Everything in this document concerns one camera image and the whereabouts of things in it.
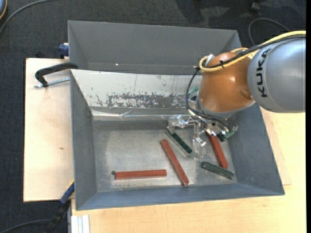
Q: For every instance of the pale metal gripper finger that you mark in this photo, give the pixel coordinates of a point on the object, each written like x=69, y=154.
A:
x=178, y=122
x=198, y=143

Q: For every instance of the dark green flat block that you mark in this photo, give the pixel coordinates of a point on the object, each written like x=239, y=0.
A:
x=181, y=143
x=217, y=170

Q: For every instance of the red-brown flat block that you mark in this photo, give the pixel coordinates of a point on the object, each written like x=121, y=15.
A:
x=218, y=153
x=175, y=162
x=141, y=174

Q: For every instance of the grey metal bin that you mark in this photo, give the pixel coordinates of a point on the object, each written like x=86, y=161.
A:
x=136, y=142

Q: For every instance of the pale wood board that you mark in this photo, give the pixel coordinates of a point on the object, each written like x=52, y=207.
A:
x=46, y=130

